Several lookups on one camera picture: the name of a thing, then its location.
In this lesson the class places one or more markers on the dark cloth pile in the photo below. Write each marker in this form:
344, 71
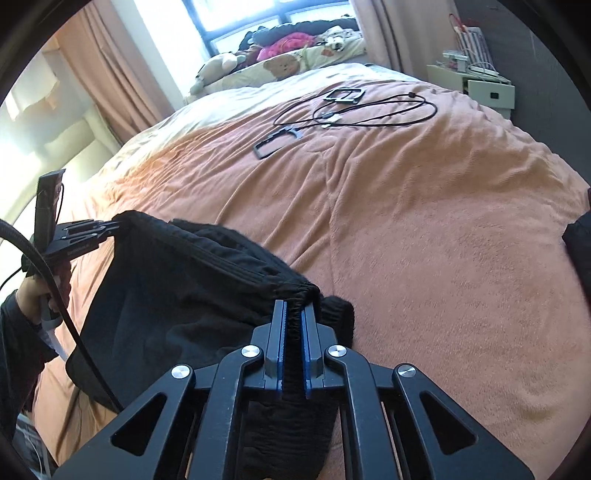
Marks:
314, 26

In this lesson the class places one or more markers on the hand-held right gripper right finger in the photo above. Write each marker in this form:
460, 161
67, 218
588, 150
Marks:
306, 350

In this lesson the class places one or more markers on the pink plush toy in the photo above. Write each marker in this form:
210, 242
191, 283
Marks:
286, 44

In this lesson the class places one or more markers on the person's left forearm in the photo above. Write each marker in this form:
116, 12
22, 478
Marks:
18, 350

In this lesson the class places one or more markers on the black rectangular frame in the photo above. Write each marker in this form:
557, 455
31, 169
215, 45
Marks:
331, 95
293, 134

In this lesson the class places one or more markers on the window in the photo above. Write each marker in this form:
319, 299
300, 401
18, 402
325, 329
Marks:
240, 14

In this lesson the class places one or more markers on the orange blanket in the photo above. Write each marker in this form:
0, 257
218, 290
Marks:
415, 230

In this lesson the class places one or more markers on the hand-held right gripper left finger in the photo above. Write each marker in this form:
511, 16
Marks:
280, 341

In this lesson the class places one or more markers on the black and white plush toy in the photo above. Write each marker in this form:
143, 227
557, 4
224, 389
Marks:
337, 41

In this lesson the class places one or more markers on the person's left hand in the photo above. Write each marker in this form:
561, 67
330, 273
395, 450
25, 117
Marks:
32, 295

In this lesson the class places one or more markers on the beige stuffed toy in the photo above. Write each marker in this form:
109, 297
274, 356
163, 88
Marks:
217, 64

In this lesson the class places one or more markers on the white nightstand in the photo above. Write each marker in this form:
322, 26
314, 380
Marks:
489, 94

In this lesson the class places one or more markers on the bear print pillow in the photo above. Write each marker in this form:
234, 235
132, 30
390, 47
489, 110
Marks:
281, 67

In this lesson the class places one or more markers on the pink curtain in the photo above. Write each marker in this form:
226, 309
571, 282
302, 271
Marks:
397, 32
115, 69

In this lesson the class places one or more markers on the white slatted rack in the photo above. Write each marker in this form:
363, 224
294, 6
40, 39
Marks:
473, 44

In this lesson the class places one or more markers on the black pants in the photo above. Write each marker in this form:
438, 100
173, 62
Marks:
184, 286

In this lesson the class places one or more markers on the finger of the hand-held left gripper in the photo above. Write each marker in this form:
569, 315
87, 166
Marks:
94, 236
99, 225

